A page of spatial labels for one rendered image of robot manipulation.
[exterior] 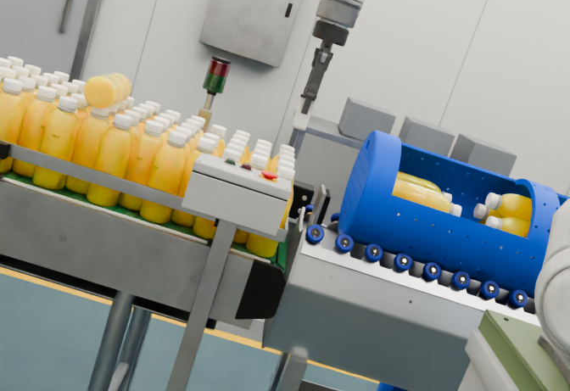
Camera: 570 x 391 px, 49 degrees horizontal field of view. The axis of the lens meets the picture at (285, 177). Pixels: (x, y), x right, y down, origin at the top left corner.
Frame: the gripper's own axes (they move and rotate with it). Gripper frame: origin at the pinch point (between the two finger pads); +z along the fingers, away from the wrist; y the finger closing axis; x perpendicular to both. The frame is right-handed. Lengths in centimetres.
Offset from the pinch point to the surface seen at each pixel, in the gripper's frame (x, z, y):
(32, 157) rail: 53, 28, -5
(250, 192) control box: 5.6, 16.1, -18.0
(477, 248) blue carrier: -49, 17, 2
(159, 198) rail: 24.2, 27.6, -4.9
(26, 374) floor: 59, 124, 59
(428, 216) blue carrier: -35.4, 13.4, 1.9
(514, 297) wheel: -63, 26, 5
